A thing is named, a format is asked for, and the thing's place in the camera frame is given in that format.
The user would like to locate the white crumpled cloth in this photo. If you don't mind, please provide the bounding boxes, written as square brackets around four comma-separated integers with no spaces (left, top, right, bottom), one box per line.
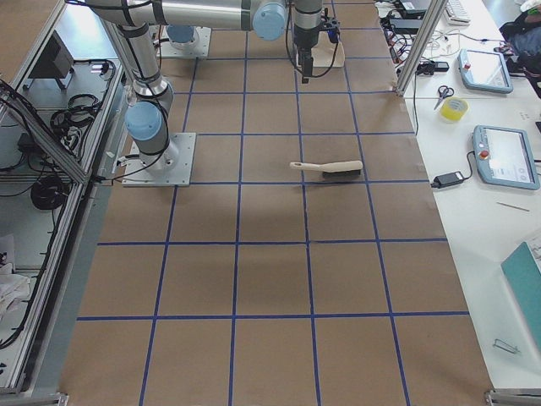
[0,234,31,325]

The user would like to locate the yellow tape roll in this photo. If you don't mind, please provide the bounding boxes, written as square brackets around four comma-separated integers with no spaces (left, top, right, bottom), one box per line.
[439,96,469,123]

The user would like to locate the far teach pendant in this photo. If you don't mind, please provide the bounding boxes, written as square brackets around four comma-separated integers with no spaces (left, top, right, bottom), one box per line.
[457,49,514,94]

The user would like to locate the black power adapter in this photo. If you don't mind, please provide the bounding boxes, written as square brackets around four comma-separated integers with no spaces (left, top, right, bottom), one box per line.
[430,171,465,189]

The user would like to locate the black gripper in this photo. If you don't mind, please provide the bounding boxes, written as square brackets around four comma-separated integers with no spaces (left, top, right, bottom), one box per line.
[293,11,321,83]

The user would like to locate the beige hand brush black bristles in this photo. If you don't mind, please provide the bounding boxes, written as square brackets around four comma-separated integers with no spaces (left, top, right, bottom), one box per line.
[289,160,363,178]

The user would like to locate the thin metal rod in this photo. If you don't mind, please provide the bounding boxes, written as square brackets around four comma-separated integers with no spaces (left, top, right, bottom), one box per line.
[496,202,530,212]

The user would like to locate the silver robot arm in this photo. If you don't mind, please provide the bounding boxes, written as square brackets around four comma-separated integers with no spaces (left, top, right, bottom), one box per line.
[166,25,199,48]
[81,1,340,185]

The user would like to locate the black handled scissors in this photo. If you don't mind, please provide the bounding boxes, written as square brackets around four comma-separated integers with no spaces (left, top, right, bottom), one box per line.
[434,85,455,110]

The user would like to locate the teal notebook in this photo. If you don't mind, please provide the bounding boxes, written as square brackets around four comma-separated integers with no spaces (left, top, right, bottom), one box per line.
[501,242,540,347]

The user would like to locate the aluminium frame post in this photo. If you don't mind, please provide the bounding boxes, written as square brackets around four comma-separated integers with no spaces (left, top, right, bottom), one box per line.
[396,0,446,96]

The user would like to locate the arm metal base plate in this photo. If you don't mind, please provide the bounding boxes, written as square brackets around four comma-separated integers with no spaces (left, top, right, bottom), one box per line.
[155,25,211,58]
[121,133,197,187]

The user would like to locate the near teach pendant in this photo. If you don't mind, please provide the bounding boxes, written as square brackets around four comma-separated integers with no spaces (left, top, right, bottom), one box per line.
[472,125,540,190]

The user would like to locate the beige plastic dustpan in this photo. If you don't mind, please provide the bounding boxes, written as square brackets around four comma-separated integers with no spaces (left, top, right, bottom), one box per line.
[312,31,345,69]

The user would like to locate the teach pendant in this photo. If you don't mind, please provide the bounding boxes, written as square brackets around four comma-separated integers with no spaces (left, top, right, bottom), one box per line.
[457,49,514,94]
[472,125,540,190]

